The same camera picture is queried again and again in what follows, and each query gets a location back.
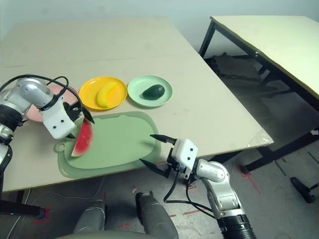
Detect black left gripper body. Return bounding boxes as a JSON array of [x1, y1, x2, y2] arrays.
[[62, 101, 84, 123]]

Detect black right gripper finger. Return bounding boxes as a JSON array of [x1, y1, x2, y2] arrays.
[[149, 133, 179, 145], [139, 158, 172, 179]]

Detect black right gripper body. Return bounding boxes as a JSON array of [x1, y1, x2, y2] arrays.
[[165, 148, 190, 185]]

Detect toy watermelon slice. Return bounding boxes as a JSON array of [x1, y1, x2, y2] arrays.
[[71, 118, 94, 157]]

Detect yellow toy banana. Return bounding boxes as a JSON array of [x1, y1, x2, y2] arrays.
[[96, 81, 119, 109]]

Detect dark green toy avocado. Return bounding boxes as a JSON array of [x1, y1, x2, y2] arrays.
[[142, 84, 165, 100]]

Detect yellow plastic plate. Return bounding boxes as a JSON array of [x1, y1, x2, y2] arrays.
[[78, 76, 128, 111]]

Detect pink plastic plate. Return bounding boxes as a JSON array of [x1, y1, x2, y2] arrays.
[[25, 84, 78, 123]]

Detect green silicone cutting board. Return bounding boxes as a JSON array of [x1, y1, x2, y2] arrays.
[[53, 111, 160, 179]]

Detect grey right robot leg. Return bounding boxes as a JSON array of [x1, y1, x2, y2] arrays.
[[136, 191, 179, 239]]

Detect grey robot leg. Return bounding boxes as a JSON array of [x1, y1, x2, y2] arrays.
[[136, 191, 179, 239], [74, 200, 105, 234]]

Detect mint green plastic plate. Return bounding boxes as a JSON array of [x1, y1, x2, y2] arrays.
[[127, 75, 173, 108]]

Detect grey left robot leg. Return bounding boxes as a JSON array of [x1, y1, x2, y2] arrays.
[[74, 200, 105, 234]]

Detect red floor tape corner mark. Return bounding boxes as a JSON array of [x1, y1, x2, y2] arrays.
[[33, 206, 50, 225], [238, 165, 261, 195]]

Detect grey robot torso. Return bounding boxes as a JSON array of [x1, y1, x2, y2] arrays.
[[57, 230, 148, 239]]

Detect clear plastic film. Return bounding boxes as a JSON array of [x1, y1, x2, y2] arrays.
[[248, 129, 273, 150]]

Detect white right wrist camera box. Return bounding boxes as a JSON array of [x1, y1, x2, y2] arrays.
[[171, 138, 199, 179]]

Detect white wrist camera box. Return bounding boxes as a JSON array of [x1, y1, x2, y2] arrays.
[[171, 138, 199, 179], [39, 96, 75, 139]]

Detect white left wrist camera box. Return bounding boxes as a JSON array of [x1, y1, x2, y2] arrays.
[[39, 96, 75, 139]]

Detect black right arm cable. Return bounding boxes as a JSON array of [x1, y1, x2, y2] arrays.
[[163, 171, 219, 220]]

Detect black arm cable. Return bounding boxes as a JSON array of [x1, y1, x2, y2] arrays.
[[163, 171, 219, 220], [0, 74, 83, 118]]

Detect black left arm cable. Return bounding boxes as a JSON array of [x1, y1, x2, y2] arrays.
[[0, 74, 83, 118]]

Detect thin white floor cable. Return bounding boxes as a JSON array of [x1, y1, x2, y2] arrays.
[[29, 175, 107, 200]]

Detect beige side table black frame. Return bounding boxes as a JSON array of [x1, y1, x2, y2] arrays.
[[198, 15, 319, 100]]

